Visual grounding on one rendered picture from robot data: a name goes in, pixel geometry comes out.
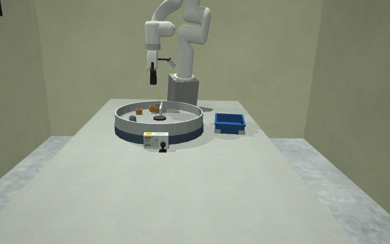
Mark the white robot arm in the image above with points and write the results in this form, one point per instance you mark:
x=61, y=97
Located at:
x=187, y=34

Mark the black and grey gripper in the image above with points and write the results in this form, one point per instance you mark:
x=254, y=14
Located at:
x=152, y=65

